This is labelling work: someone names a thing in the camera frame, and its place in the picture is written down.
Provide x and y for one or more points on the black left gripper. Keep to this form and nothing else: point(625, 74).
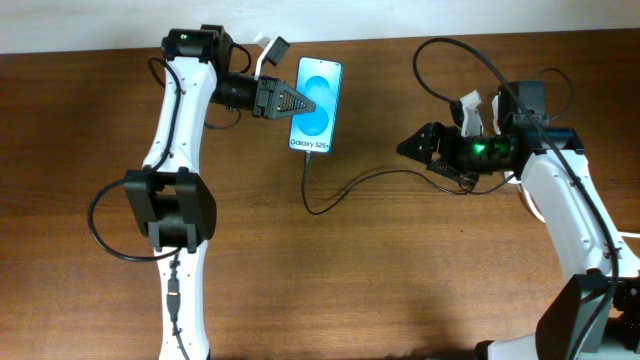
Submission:
point(271, 107)

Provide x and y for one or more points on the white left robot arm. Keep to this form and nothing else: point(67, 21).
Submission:
point(171, 203)

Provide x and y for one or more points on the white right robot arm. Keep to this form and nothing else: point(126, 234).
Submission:
point(596, 315)

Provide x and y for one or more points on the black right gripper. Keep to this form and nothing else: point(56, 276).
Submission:
point(449, 158)

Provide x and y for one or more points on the white power strip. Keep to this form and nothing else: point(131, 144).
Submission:
point(495, 111)

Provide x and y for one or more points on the blue Galaxy smartphone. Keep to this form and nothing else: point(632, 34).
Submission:
point(319, 80)

